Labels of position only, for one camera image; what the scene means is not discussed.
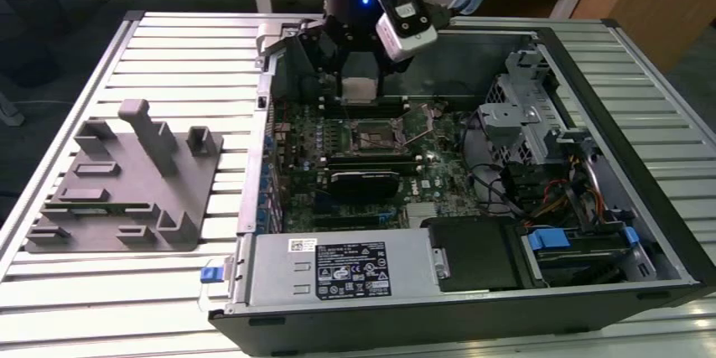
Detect grey parts rack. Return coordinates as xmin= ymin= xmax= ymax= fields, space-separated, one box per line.
xmin=24 ymin=99 xmax=225 ymax=253

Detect green motherboard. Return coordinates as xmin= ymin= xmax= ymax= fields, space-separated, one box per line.
xmin=268 ymin=100 xmax=493 ymax=233

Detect CPU socket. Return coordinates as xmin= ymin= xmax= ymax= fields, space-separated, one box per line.
xmin=345 ymin=117 xmax=409 ymax=154

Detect red wire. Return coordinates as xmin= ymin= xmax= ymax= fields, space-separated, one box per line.
xmin=545 ymin=179 xmax=569 ymax=202

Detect hard disk in blue carrier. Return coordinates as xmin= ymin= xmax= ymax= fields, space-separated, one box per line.
xmin=522 ymin=226 xmax=640 ymax=286

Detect silver metal drive cage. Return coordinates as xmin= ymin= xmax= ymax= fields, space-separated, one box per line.
xmin=476 ymin=48 xmax=602 ymax=169

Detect thin metal locking lever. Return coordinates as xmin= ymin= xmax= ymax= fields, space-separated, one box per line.
xmin=357 ymin=135 xmax=394 ymax=151
xmin=406 ymin=121 xmax=442 ymax=144

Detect black graphics card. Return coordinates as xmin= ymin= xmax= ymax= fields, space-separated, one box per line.
xmin=328 ymin=169 xmax=401 ymax=203

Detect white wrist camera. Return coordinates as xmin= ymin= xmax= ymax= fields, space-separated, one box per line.
xmin=360 ymin=0 xmax=440 ymax=61

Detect yellow wire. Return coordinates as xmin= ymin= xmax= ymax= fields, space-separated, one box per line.
xmin=530 ymin=200 xmax=566 ymax=216

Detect black PC case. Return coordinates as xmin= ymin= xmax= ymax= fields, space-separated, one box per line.
xmin=205 ymin=22 xmax=716 ymax=355

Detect orange wire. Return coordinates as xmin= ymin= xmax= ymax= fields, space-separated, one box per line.
xmin=592 ymin=189 xmax=606 ymax=225

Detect silver power supply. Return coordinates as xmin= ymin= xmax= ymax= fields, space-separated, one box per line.
xmin=245 ymin=230 xmax=442 ymax=308

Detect wooden cabinet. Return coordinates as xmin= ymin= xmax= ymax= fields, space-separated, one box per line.
xmin=573 ymin=0 xmax=716 ymax=75

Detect small silver heat sink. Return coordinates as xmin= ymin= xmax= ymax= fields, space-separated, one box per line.
xmin=402 ymin=201 xmax=441 ymax=221

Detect black RAM slot bank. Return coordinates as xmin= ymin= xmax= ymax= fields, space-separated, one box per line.
xmin=316 ymin=96 xmax=410 ymax=119
xmin=325 ymin=153 xmax=421 ymax=178

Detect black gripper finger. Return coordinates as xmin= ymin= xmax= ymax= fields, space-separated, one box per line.
xmin=292 ymin=17 xmax=352 ymax=104
xmin=373 ymin=53 xmax=413 ymax=100

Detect black expansion slot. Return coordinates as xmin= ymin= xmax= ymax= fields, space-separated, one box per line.
xmin=310 ymin=215 xmax=382 ymax=228

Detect grey case handle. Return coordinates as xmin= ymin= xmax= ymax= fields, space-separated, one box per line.
xmin=253 ymin=23 xmax=281 ymax=70

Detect green RAM stick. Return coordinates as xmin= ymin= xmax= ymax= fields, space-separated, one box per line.
xmin=46 ymin=204 xmax=152 ymax=214

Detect silver CPU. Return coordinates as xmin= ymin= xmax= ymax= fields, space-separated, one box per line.
xmin=341 ymin=76 xmax=378 ymax=106

